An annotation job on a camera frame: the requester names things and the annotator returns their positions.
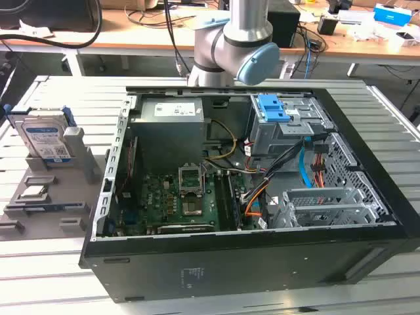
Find black wire bundle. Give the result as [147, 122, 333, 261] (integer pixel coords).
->
[258, 137, 303, 227]

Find black PC case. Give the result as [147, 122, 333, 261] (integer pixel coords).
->
[77, 85, 420, 305]

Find red and orange wires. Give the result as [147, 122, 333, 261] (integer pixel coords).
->
[312, 154, 326, 188]

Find black box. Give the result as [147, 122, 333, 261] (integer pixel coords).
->
[267, 2, 301, 49]

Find wooden desk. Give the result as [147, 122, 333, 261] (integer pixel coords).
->
[0, 0, 420, 66]

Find CPU socket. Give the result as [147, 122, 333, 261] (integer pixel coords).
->
[182, 194, 206, 217]

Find thick black cable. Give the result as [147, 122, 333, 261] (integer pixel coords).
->
[0, 0, 103, 50]

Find metal drive cage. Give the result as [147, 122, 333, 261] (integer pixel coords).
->
[247, 93, 332, 165]

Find blue network cable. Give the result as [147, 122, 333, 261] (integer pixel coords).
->
[303, 31, 313, 80]

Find hard disk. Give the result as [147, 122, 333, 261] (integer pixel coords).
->
[3, 105, 78, 165]

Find black RAM slot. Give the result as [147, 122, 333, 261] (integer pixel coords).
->
[226, 173, 245, 230]
[215, 173, 232, 230]

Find small black device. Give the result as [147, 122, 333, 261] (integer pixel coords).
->
[317, 15, 337, 35]

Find metal socket cover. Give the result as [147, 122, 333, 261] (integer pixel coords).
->
[177, 162, 207, 197]

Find metal disk bay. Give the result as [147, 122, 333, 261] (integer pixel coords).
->
[272, 187, 382, 229]

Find yellow wire bundle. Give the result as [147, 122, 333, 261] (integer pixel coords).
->
[206, 119, 238, 161]

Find blue flat wire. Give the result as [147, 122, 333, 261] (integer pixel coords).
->
[299, 137, 316, 189]

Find silver CPU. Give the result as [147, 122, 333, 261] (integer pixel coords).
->
[19, 185, 50, 200]

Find green motherboard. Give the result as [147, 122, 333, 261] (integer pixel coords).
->
[117, 170, 260, 236]

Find blue plastic latch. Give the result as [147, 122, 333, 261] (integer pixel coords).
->
[258, 94, 291, 123]

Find orange wire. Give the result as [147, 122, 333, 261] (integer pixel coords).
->
[244, 188, 264, 218]

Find grey parts rack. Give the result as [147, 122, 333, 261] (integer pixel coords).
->
[0, 126, 102, 242]

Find blue cardboard box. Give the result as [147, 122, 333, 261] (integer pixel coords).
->
[373, 3, 413, 26]

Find grey power supply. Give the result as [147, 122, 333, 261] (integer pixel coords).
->
[129, 97, 211, 159]

